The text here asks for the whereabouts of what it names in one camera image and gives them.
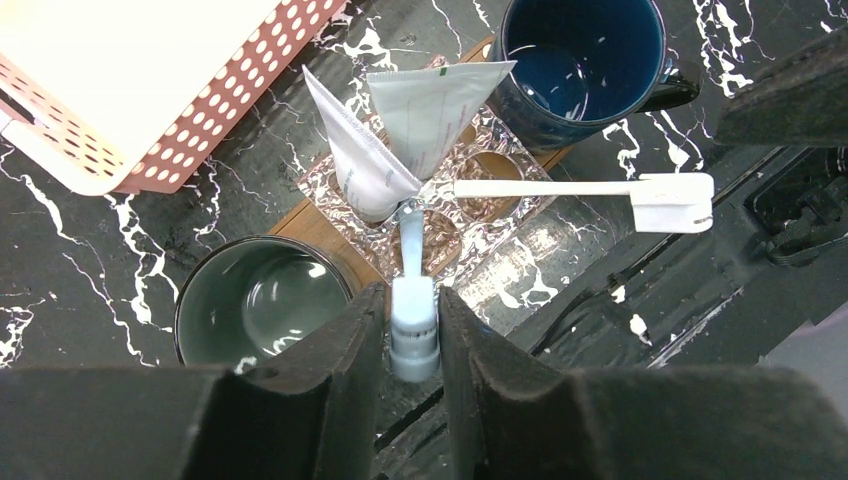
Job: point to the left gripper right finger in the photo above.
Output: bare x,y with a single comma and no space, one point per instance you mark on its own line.
510,416

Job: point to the dark green mug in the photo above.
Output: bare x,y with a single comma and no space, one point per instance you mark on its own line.
253,298

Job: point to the white toothpaste tube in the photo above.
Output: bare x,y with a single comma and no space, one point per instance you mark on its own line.
370,176
425,111

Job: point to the grey toothbrush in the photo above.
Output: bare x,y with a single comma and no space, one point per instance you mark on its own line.
672,203
414,346

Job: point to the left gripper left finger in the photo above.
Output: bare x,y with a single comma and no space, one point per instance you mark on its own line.
307,413

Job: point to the dark blue mug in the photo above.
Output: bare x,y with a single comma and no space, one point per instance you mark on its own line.
581,66

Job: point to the clear acrylic holder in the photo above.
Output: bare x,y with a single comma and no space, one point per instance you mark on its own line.
432,128

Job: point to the pink perforated plastic basket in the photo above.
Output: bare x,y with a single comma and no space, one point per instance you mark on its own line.
131,96

